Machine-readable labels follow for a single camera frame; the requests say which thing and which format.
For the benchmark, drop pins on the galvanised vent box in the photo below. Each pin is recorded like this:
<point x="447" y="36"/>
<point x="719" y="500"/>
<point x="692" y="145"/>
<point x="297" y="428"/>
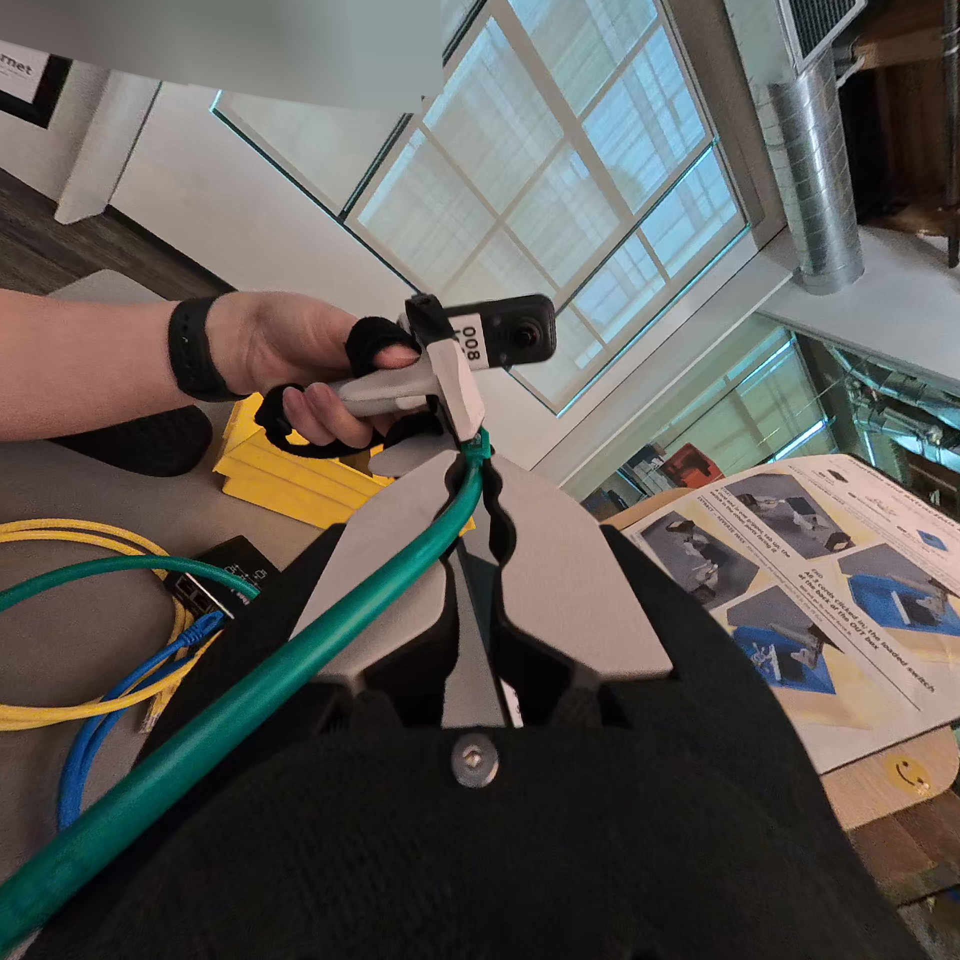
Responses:
<point x="821" y="30"/>

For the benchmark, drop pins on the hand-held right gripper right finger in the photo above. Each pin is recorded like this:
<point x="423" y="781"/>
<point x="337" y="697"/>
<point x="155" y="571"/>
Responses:
<point x="585" y="592"/>

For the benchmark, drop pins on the wooden display board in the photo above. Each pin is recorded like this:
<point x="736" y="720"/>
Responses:
<point x="862" y="795"/>

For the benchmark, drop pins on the yellow smiley sticker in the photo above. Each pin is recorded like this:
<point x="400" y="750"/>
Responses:
<point x="907" y="774"/>

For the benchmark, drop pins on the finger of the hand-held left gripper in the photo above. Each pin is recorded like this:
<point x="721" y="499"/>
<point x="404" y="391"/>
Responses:
<point x="461" y="390"/>
<point x="405" y="461"/>

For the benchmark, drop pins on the silver spiral duct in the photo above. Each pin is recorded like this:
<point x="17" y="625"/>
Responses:
<point x="817" y="172"/>

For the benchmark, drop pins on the person's left forearm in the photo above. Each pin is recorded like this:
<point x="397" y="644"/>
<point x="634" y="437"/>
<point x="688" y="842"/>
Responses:
<point x="82" y="360"/>

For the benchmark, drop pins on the large gridded window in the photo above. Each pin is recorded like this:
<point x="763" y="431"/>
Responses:
<point x="525" y="187"/>

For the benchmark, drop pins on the black ethernet splitter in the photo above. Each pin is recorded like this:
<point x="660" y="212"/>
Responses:
<point x="232" y="559"/>

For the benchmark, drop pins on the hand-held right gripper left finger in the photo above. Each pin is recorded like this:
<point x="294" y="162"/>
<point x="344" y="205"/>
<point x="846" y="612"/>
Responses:
<point x="367" y="532"/>

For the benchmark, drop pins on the person's left hand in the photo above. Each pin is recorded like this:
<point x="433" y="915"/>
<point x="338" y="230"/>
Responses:
<point x="285" y="337"/>

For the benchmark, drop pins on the black wristband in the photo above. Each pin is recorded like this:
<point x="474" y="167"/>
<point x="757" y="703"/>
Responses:
<point x="195" y="352"/>

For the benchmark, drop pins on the red equipment case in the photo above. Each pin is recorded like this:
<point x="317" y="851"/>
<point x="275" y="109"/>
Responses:
<point x="694" y="465"/>

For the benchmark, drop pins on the black framed marker sign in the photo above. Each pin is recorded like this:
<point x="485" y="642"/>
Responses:
<point x="22" y="75"/>

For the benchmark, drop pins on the yellow plastic bin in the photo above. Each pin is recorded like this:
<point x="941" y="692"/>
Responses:
<point x="300" y="487"/>

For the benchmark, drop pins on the printed instruction sheet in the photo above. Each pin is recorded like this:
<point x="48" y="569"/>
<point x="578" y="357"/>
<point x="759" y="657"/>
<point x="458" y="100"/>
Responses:
<point x="787" y="600"/>

